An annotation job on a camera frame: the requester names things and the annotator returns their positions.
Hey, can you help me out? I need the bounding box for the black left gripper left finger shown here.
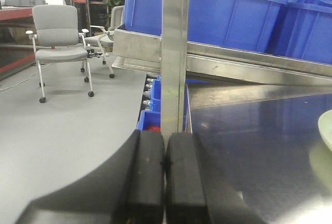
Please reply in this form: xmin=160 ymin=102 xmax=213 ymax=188
xmin=16 ymin=130 xmax=165 ymax=223

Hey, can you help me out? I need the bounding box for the upper small blue bin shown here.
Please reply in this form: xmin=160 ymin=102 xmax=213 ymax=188
xmin=150 ymin=80 xmax=161 ymax=112

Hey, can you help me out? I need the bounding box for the large blue plastic bin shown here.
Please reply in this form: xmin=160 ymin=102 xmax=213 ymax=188
xmin=124 ymin=0 xmax=287 ymax=52

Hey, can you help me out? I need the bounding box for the stainless steel shelf rack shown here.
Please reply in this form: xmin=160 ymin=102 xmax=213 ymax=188
xmin=111 ymin=0 xmax=332 ymax=134

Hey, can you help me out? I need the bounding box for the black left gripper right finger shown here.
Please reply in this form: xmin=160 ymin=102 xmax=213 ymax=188
xmin=166 ymin=133 xmax=264 ymax=223

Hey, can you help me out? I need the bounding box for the red edged desk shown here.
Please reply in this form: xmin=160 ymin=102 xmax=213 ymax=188
xmin=1 ymin=6 xmax=34 ymax=80

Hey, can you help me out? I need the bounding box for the grey office chair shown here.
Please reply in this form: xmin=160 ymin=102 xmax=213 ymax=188
xmin=26 ymin=5 xmax=94 ymax=103
xmin=85 ymin=5 xmax=125 ymax=78

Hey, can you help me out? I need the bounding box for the light green plate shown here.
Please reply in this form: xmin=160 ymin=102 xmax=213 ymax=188
xmin=317 ymin=109 xmax=332 ymax=154

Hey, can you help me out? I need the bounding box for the small blue parts bin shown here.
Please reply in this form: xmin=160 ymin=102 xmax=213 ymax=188
xmin=137 ymin=110 xmax=161 ymax=131

